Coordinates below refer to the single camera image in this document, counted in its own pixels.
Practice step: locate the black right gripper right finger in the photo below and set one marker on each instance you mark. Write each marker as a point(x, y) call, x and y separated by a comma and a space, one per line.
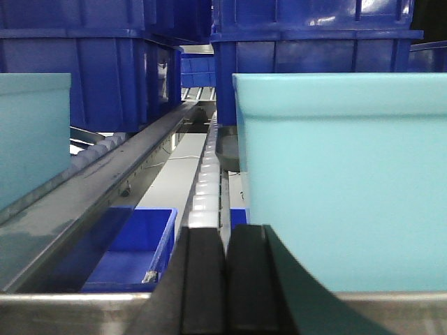
point(255, 304)

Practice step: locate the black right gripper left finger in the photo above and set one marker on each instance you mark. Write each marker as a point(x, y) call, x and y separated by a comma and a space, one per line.
point(190, 298)

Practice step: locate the light blue plastic bin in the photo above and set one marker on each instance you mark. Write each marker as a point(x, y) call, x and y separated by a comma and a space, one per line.
point(349, 169)

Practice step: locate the dark blue crate lower shelf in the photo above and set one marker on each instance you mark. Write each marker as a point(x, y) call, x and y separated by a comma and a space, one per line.
point(127, 250)

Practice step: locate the white roller track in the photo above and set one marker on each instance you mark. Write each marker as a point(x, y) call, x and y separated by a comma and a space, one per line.
point(205, 204)

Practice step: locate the dark blue crate far back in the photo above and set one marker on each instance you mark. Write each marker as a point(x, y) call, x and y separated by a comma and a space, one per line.
point(198, 70)

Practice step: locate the dark blue crate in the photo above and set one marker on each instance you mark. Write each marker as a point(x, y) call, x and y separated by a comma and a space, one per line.
point(198, 70)
point(307, 37)
point(124, 72)

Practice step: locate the dark blue crate upper left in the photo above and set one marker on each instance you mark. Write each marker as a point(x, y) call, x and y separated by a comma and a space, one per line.
point(124, 72)

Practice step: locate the dark blue crate upper right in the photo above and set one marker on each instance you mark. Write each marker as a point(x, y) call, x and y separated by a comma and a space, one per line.
point(307, 37)

